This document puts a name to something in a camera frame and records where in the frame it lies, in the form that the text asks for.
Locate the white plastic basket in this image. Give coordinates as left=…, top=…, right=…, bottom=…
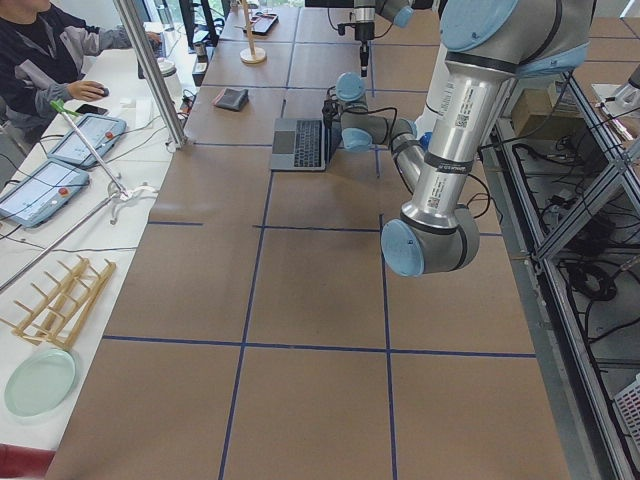
left=614, top=374, right=640, bottom=448

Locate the black smartphone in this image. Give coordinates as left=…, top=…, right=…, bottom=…
left=75, top=103, right=108, bottom=115

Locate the seated person dark jacket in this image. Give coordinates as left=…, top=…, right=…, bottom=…
left=1, top=1, right=132, bottom=137

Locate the blue teach pendant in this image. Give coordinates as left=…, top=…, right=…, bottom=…
left=1, top=160, right=90, bottom=228
left=47, top=114, right=127, bottom=167

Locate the white kettle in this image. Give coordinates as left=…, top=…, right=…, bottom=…
left=157, top=57, right=182, bottom=98

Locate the grey laptop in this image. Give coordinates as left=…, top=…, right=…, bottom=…
left=270, top=118, right=342, bottom=172

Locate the folded grey cloth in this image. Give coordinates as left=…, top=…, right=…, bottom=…
left=212, top=88, right=249, bottom=112

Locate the wooden mug tree stand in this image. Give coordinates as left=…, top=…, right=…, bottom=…
left=237, top=0, right=267, bottom=65

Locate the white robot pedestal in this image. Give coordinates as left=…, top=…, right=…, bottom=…
left=415, top=44, right=449, bottom=138

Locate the wooden dish rack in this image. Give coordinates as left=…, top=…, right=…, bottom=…
left=1, top=255, right=116, bottom=352

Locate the aluminium frame post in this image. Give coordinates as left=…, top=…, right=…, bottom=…
left=113, top=0, right=187, bottom=150

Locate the metal rod stand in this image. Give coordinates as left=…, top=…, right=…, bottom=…
left=1, top=100, right=158, bottom=290

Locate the green glass plate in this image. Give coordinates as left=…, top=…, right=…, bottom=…
left=4, top=348, right=76, bottom=418

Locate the blue teach pendant far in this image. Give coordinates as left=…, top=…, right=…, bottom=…
left=47, top=114, right=127, bottom=167

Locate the blue desk lamp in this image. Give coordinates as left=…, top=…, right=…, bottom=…
left=419, top=131, right=433, bottom=150

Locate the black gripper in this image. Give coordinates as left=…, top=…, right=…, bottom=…
left=322, top=99, right=339, bottom=128
left=354, top=22, right=374, bottom=77

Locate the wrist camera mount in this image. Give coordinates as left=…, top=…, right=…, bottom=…
left=337, top=22, right=354, bottom=36

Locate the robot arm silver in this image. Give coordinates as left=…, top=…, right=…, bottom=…
left=350, top=0, right=414, bottom=77
left=333, top=1, right=595, bottom=277

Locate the blue teach pendant near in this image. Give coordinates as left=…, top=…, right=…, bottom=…
left=1, top=160, right=90, bottom=228

